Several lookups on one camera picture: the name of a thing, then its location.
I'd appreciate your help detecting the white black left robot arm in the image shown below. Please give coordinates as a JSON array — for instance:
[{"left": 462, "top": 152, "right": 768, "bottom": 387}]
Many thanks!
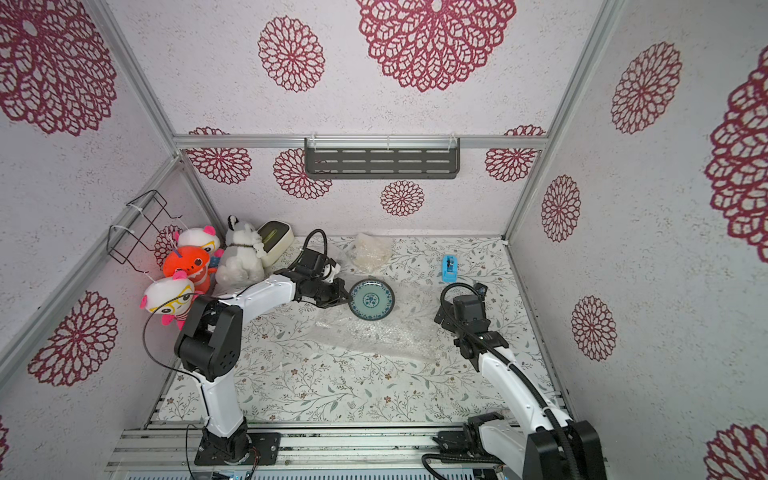
[{"left": 174, "top": 274, "right": 350, "bottom": 438}]

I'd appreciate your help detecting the blue patterned green plate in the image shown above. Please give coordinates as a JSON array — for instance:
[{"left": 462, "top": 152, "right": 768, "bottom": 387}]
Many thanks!
[{"left": 349, "top": 279, "right": 395, "bottom": 321}]

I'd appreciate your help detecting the orange red plush toy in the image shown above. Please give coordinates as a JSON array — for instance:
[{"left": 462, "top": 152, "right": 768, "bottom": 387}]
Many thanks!
[{"left": 162, "top": 246, "right": 217, "bottom": 294}]

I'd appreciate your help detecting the black wire basket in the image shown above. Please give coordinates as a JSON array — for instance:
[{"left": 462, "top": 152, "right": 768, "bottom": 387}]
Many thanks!
[{"left": 105, "top": 189, "right": 181, "bottom": 274}]

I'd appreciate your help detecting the white pink plush toy top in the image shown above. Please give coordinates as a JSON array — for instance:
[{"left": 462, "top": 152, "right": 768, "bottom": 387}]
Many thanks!
[{"left": 174, "top": 225, "right": 223, "bottom": 257}]

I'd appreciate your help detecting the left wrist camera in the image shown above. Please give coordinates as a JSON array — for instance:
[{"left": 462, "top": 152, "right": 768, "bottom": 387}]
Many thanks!
[{"left": 291, "top": 228, "right": 341, "bottom": 283}]

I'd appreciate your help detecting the blue tape dispenser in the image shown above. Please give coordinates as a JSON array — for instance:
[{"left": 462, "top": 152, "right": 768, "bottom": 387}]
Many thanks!
[{"left": 441, "top": 255, "right": 458, "bottom": 284}]

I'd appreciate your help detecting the grey wall shelf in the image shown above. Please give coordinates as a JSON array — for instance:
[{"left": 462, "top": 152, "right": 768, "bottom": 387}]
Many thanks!
[{"left": 304, "top": 138, "right": 461, "bottom": 180}]

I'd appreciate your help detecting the white plush with yellow glasses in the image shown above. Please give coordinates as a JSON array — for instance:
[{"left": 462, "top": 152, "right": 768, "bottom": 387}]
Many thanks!
[{"left": 139, "top": 271, "right": 197, "bottom": 330}]

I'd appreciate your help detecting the grey white husky plush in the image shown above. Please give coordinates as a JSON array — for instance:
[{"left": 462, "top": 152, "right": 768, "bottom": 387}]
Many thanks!
[{"left": 215, "top": 215, "right": 266, "bottom": 289}]

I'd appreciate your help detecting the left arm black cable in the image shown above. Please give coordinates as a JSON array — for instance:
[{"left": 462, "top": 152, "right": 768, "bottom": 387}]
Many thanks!
[{"left": 142, "top": 281, "right": 259, "bottom": 385}]

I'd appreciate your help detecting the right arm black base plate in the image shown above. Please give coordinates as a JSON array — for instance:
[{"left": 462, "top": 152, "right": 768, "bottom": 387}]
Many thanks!
[{"left": 432, "top": 412, "right": 505, "bottom": 460}]

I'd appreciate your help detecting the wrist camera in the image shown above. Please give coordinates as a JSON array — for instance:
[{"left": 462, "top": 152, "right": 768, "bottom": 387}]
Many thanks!
[
  {"left": 452, "top": 283, "right": 490, "bottom": 334},
  {"left": 291, "top": 228, "right": 341, "bottom": 283}
]

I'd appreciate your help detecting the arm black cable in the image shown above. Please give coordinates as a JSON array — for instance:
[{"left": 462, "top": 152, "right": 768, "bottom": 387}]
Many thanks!
[
  {"left": 419, "top": 281, "right": 583, "bottom": 480},
  {"left": 142, "top": 281, "right": 259, "bottom": 385}
]

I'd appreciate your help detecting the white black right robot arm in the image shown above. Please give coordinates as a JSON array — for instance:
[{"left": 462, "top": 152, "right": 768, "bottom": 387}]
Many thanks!
[{"left": 433, "top": 295, "right": 607, "bottom": 479}]

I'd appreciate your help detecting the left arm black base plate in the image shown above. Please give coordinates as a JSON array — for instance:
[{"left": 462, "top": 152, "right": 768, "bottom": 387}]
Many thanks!
[{"left": 193, "top": 420, "right": 282, "bottom": 466}]

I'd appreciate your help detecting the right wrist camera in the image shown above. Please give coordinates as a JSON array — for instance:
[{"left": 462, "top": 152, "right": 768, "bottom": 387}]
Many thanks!
[{"left": 452, "top": 283, "right": 490, "bottom": 334}]

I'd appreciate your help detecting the floral table mat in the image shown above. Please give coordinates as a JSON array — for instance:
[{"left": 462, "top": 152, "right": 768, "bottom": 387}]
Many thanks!
[{"left": 234, "top": 237, "right": 561, "bottom": 424}]

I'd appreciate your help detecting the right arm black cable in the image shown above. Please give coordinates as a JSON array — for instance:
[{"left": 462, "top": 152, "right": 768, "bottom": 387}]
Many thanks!
[{"left": 419, "top": 281, "right": 583, "bottom": 480}]

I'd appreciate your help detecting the clear bubble wrap sheet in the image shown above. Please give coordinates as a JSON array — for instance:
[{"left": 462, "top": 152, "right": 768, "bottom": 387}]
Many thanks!
[
  {"left": 349, "top": 232, "right": 395, "bottom": 272},
  {"left": 308, "top": 281, "right": 454, "bottom": 362}
]

